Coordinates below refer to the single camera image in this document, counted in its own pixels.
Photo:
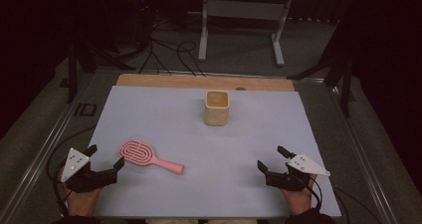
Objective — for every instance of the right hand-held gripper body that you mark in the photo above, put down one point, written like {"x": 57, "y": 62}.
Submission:
{"x": 298, "y": 169}

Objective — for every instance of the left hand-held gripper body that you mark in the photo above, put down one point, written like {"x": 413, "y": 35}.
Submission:
{"x": 78, "y": 176}

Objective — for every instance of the pink hairbrush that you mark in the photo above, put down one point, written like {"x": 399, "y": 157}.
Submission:
{"x": 166, "y": 165}

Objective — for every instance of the person's left hand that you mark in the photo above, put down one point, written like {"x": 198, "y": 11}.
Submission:
{"x": 81, "y": 202}

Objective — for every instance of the person's right hand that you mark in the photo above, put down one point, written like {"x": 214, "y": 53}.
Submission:
{"x": 300, "y": 200}

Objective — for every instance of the beige square cup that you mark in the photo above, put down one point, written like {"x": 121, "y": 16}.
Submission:
{"x": 215, "y": 116}

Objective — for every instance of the black tripod stand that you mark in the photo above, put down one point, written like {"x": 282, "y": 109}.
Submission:
{"x": 72, "y": 74}
{"x": 346, "y": 84}

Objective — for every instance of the white metal stand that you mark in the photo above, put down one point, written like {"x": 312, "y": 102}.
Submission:
{"x": 244, "y": 10}

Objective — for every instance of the metal floor rail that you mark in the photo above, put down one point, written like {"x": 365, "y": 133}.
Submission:
{"x": 40, "y": 157}
{"x": 365, "y": 171}

